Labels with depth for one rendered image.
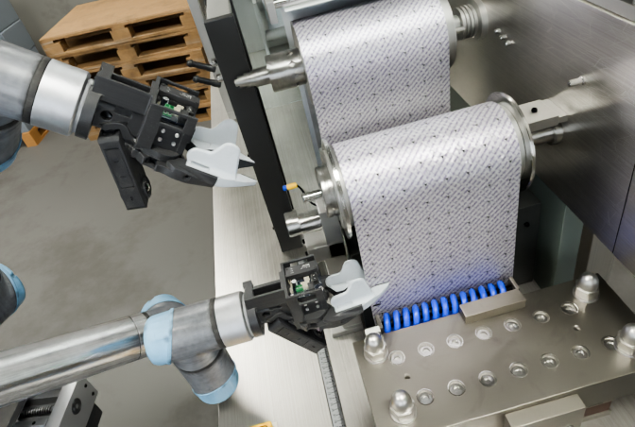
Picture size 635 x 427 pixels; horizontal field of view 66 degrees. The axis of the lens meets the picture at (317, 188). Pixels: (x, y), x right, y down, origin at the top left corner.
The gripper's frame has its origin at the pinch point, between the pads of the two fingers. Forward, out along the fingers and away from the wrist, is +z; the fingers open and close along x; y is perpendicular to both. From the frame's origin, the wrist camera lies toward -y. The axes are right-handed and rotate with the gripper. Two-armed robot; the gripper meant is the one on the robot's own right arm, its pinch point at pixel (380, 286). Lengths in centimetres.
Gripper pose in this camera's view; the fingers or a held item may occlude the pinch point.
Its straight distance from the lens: 77.2
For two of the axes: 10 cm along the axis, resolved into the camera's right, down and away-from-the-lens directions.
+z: 9.6, -2.6, 0.3
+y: -1.9, -7.7, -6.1
